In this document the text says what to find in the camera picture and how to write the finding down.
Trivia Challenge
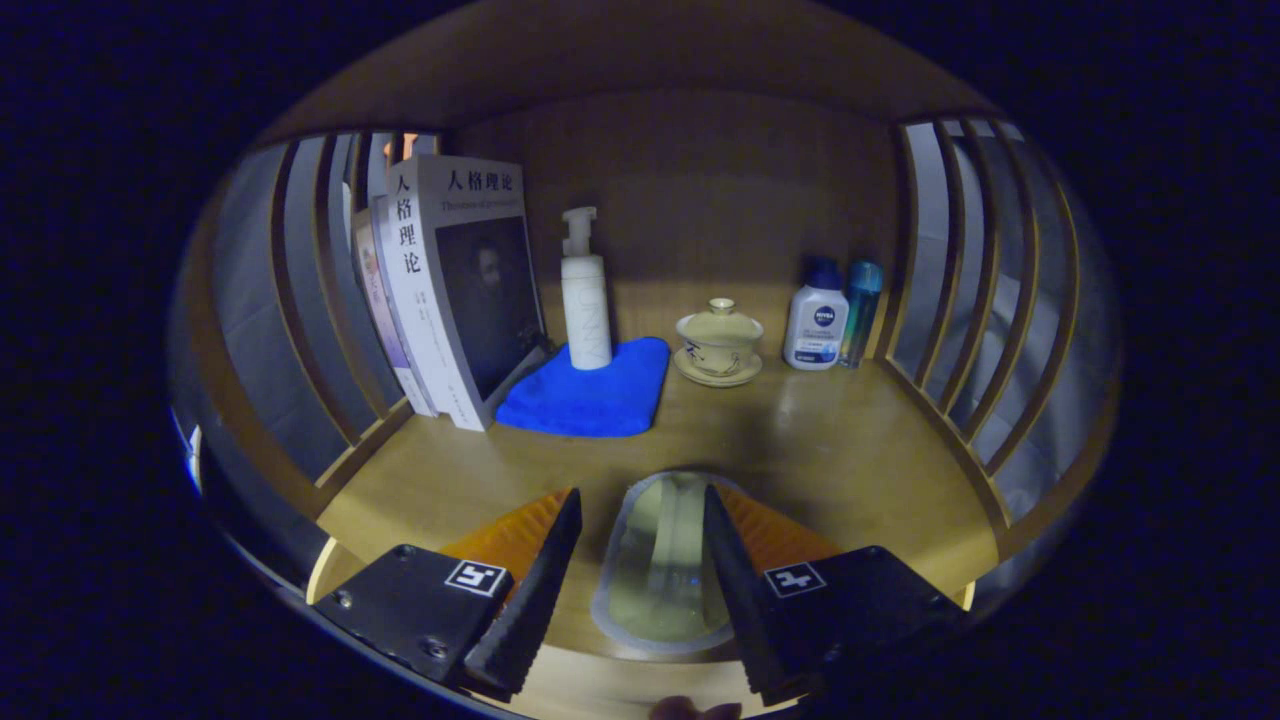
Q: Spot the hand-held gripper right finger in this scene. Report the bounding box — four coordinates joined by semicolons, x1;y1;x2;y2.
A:
703;484;969;708

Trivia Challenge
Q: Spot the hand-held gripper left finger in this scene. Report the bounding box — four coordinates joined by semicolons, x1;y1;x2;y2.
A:
312;487;584;701

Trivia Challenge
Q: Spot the cream handled scrubbing pad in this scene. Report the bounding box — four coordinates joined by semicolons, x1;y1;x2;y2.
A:
590;470;746;656

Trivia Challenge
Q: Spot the wooden countertop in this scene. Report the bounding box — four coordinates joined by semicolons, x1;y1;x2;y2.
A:
315;280;1001;691

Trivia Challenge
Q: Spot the wooden cabinet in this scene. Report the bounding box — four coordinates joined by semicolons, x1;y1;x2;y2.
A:
168;0;1123;720

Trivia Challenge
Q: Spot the blue folded cloth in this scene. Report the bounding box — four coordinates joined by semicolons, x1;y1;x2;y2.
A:
496;337;671;439

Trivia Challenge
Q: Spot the cream lidded teacup with saucer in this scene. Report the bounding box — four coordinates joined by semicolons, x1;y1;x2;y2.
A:
674;298;766;389

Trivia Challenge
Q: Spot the white bottle with blue cap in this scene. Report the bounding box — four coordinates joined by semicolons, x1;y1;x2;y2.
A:
783;257;851;372

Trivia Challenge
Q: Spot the white pump bottle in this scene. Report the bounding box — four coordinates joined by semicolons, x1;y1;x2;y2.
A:
560;207;613;371

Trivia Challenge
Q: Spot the teal slim bottle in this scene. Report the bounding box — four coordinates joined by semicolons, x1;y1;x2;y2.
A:
838;261;885;369

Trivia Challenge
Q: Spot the white book with dark cover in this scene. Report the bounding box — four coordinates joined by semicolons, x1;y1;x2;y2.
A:
385;155;549;433

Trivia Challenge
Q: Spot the thin white book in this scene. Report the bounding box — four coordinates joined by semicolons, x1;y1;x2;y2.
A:
370;195;441;416

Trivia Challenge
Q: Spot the purple book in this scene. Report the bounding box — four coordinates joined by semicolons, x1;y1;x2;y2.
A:
350;210;411;401

